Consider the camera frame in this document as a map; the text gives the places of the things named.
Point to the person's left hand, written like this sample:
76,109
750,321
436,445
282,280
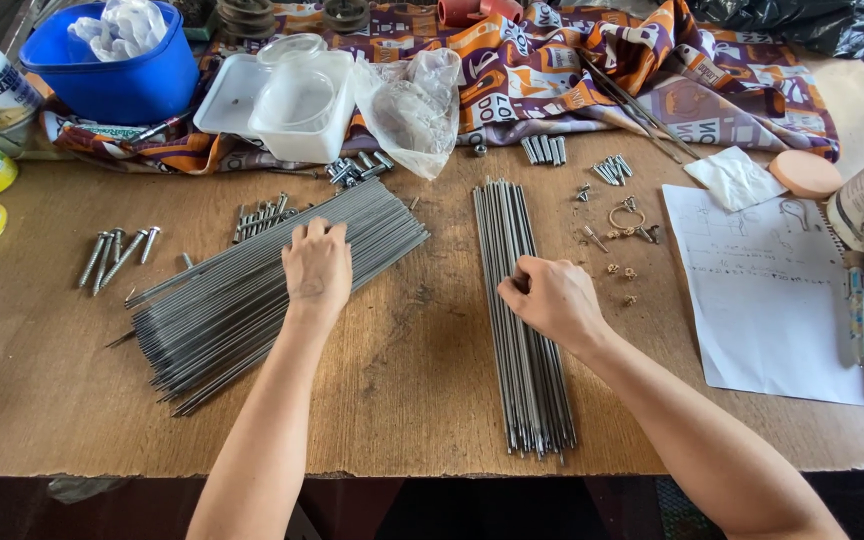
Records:
318,270

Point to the person's right hand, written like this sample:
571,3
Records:
559,300

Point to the person's left fingers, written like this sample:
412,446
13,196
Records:
319,229

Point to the pile of grey welding rods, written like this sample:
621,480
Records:
237,300

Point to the neat bundle of grey welding rods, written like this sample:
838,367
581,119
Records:
528,375

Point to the group of slim silver bolts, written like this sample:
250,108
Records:
261,217

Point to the heap of thick silver bolts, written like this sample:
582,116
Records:
353,169

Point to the white square plastic container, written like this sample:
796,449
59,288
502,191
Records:
304,127

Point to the short silver bolt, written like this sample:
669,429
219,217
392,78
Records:
187,260

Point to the clear plastic bag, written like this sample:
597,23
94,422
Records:
413,112

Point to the white square container lid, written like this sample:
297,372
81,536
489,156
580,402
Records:
226,97

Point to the long silver screw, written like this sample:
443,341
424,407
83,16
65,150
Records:
124,257
150,244
107,261
93,260

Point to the clear round plastic lid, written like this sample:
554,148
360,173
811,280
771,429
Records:
289,46

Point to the dark pen with red band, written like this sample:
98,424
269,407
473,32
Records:
156,129

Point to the dark metal pulley wheel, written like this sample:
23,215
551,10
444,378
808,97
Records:
246,16
346,13

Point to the row of grey bolts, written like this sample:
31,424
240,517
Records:
544,149

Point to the blue plastic tub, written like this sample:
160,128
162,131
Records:
113,82

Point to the red plastic pipe fitting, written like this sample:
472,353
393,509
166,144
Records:
477,10

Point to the orange purple patterned cloth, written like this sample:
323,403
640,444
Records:
552,75

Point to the white crumpled plastic bag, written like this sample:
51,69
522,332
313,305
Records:
121,30

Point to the cluster of small silver screws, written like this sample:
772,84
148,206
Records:
612,169

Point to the scatter of small brass hooks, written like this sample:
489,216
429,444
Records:
631,232

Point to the white tissue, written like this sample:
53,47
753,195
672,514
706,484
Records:
736,180

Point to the white paper sheet with notes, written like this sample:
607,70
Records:
766,315

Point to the peach round sponge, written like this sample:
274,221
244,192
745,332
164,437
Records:
805,174

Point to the black plastic bag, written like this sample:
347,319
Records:
799,26

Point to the silver ballpoint pen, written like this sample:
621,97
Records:
859,315

